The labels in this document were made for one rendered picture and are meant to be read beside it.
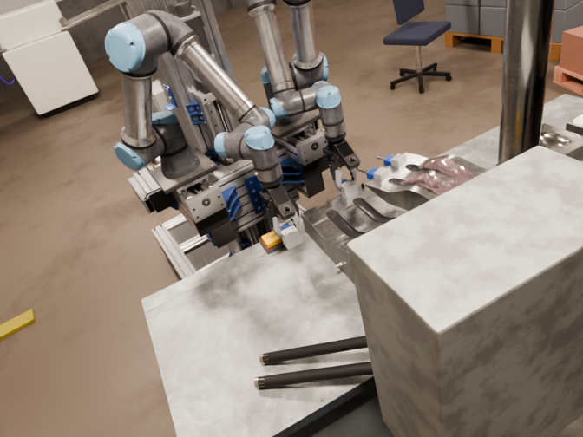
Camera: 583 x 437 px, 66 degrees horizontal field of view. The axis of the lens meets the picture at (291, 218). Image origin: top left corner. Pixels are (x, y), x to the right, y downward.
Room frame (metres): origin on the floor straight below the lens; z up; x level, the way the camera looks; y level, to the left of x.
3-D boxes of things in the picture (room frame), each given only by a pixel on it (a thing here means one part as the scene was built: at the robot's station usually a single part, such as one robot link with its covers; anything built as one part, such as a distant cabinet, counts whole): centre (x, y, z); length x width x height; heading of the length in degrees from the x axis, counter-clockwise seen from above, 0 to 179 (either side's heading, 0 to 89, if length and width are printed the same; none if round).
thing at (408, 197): (1.27, -0.55, 0.86); 0.50 x 0.26 x 0.11; 33
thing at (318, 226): (1.09, -0.23, 0.87); 0.50 x 0.26 x 0.14; 16
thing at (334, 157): (1.36, -0.22, 1.07); 0.09 x 0.08 x 0.12; 16
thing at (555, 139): (1.34, -1.00, 0.84); 0.20 x 0.15 x 0.07; 16
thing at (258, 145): (1.15, 0.03, 1.25); 0.09 x 0.08 x 0.11; 50
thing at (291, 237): (1.17, 0.03, 0.93); 0.13 x 0.05 x 0.05; 16
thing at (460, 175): (1.27, -0.54, 0.90); 0.26 x 0.18 x 0.08; 33
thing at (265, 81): (1.80, -0.11, 1.20); 0.13 x 0.12 x 0.14; 88
